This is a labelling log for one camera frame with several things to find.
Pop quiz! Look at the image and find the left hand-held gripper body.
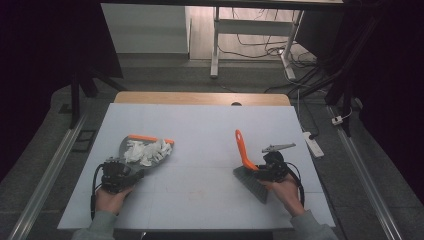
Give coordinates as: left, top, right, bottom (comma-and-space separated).
99, 158, 138, 195

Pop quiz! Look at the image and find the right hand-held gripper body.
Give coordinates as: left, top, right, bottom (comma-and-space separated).
258, 142, 298, 183

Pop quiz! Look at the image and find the orange-handled grey brush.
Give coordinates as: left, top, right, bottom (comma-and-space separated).
232, 128, 270, 205

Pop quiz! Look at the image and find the pile of white paper scraps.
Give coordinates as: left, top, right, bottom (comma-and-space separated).
123, 138, 173, 168

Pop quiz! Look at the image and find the grey dustpan with orange edge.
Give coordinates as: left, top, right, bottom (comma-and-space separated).
117, 133, 176, 175

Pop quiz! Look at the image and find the person's left hand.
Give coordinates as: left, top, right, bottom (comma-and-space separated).
94, 185, 135, 217

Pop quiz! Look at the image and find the person's right hand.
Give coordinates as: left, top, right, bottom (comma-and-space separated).
259, 173, 307, 218

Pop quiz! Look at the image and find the white power strip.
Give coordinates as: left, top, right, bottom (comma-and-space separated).
302, 131, 326, 159

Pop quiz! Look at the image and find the black floor plate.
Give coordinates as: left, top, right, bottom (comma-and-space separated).
71, 129, 98, 154

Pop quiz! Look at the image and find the white foam board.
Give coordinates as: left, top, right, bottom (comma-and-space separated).
56, 102, 336, 232

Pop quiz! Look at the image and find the black metal stand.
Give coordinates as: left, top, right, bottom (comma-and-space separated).
67, 64, 128, 130
324, 13, 384, 138

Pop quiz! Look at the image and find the wooden table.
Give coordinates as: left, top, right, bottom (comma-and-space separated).
113, 91, 292, 107

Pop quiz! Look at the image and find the white cabinet panel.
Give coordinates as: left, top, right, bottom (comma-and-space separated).
100, 3, 192, 55

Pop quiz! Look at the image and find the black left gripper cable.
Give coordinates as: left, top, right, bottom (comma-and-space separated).
89, 162, 105, 222

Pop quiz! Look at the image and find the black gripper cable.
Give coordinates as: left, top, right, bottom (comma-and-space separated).
285, 161, 307, 208
89, 162, 105, 222

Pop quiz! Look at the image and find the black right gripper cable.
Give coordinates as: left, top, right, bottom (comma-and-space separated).
285, 161, 307, 208

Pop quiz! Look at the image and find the aluminium rail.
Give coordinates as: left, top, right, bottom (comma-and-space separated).
327, 105, 405, 240
7, 112, 88, 240

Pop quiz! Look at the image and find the tangle of black floor cables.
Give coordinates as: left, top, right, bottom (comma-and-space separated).
218, 7, 334, 95

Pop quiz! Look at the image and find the white desk frame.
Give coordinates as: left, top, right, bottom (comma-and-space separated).
209, 6, 305, 81

